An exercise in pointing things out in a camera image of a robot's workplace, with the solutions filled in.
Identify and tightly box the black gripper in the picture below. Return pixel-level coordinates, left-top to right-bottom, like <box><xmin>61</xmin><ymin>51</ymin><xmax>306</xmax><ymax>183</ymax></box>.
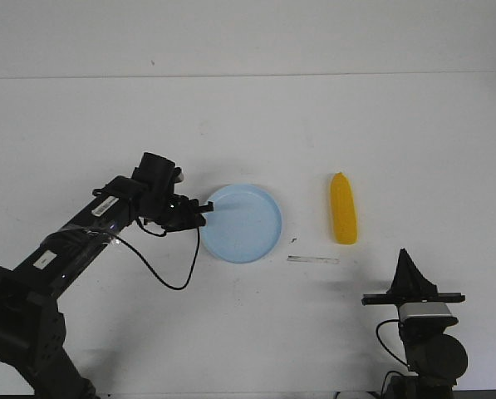
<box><xmin>362</xmin><ymin>249</ymin><xmax>465</xmax><ymax>307</ymax></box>
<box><xmin>141</xmin><ymin>194</ymin><xmax>214</xmax><ymax>233</ymax></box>

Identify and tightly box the light blue round plate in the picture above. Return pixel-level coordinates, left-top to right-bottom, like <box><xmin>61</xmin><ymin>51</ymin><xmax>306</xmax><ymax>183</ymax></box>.
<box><xmin>201</xmin><ymin>184</ymin><xmax>282</xmax><ymax>264</ymax></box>

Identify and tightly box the yellow corn cob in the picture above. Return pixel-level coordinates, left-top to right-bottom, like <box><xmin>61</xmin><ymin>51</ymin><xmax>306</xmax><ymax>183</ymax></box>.
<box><xmin>330</xmin><ymin>172</ymin><xmax>358</xmax><ymax>245</ymax></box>

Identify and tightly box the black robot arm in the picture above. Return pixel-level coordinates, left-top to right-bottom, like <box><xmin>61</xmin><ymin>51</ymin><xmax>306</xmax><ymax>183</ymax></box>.
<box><xmin>0</xmin><ymin>153</ymin><xmax>214</xmax><ymax>398</ymax></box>
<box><xmin>194</xmin><ymin>214</ymin><xmax>469</xmax><ymax>398</ymax></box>

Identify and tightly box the clear tape strip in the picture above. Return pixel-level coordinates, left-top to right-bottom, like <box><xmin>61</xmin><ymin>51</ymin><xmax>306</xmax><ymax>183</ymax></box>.
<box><xmin>287</xmin><ymin>255</ymin><xmax>340</xmax><ymax>264</ymax></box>

